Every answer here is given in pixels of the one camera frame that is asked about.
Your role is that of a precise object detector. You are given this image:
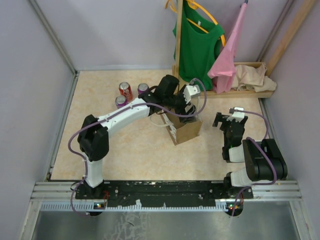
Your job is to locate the green tank top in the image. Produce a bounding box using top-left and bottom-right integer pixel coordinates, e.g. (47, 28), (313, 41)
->
(179, 0), (225, 91)

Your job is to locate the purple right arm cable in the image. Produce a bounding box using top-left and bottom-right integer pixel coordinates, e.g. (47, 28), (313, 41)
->
(231, 107), (278, 218)

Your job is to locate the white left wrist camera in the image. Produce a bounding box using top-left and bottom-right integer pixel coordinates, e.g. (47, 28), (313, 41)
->
(182, 85), (201, 104)

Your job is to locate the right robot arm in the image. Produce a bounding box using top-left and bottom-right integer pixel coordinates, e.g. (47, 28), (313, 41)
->
(212, 110), (288, 198)

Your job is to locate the aluminium rail frame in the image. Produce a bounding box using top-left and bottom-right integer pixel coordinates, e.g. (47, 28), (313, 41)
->
(31, 180), (302, 202)

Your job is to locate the red cola can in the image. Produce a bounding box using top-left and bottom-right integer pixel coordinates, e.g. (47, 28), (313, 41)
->
(118, 82), (133, 103)

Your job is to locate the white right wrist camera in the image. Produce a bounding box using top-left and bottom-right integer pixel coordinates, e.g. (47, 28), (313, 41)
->
(227, 107), (245, 123)

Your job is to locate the pink shirt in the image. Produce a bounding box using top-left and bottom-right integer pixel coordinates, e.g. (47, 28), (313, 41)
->
(207, 0), (248, 94)

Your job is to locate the beige crumpled cloth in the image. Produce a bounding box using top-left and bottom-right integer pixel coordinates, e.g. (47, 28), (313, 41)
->
(231, 63), (277, 93)

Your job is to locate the brown canvas tote bag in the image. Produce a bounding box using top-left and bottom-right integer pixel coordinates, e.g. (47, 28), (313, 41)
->
(149, 111), (203, 146)

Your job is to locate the wooden clothes rack frame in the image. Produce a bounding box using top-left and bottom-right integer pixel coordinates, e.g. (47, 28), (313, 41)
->
(172, 0), (317, 99)

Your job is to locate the purple soda can front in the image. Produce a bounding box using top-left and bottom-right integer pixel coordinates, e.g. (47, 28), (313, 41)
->
(115, 95), (128, 109)

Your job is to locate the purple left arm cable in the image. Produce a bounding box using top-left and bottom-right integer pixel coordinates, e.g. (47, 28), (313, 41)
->
(68, 77), (208, 216)

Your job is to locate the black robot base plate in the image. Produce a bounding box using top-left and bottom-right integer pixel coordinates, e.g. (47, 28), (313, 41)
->
(75, 180), (242, 208)

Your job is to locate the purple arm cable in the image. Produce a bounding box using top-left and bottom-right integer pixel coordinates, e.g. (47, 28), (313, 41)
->
(231, 107), (278, 218)
(68, 77), (208, 216)

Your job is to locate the purple soda can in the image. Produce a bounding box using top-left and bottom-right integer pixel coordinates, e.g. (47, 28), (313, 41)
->
(115, 95), (128, 109)
(137, 83), (150, 95)

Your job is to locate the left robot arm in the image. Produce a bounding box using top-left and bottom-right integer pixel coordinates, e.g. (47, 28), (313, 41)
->
(77, 74), (201, 199)

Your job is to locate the white cable duct strip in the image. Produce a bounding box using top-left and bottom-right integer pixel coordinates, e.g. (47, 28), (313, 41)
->
(40, 200), (229, 213)

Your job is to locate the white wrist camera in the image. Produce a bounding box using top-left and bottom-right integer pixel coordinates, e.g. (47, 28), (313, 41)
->
(182, 85), (201, 104)
(227, 107), (245, 123)

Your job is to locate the yellow clothes hanger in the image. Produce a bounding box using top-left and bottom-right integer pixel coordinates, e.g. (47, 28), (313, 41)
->
(164, 0), (227, 47)

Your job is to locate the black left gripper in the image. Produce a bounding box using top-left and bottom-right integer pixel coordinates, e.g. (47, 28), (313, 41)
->
(164, 85), (197, 123)

